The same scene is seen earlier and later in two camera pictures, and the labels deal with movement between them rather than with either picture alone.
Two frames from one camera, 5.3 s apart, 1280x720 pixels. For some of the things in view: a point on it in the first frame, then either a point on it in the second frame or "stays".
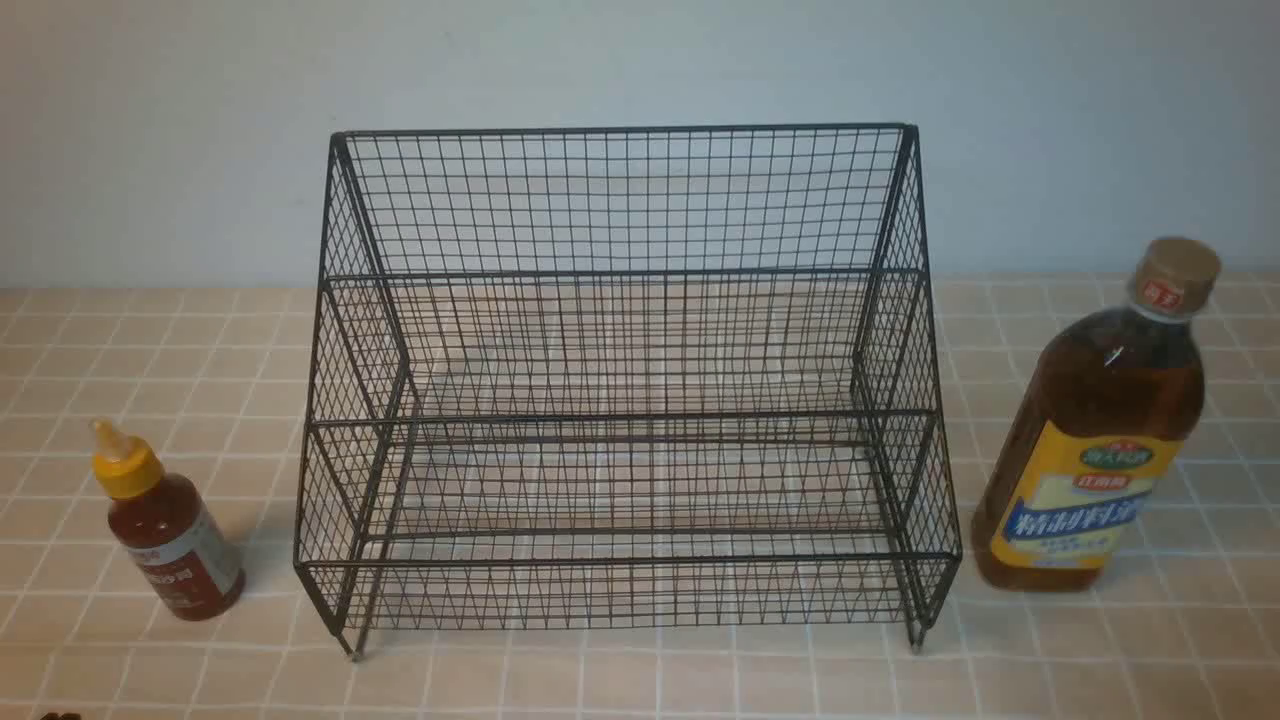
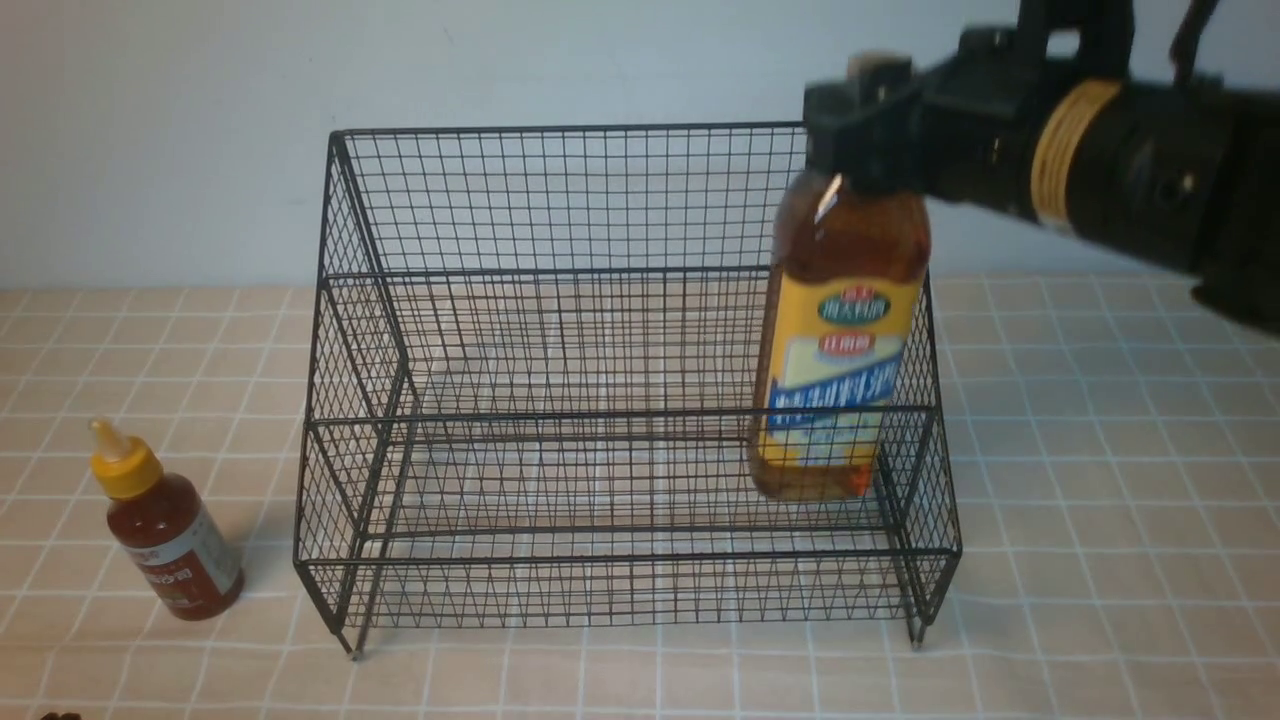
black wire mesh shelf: [625, 376] stays
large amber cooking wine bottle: [1093, 427] to [845, 294]
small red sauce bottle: [164, 525] stays
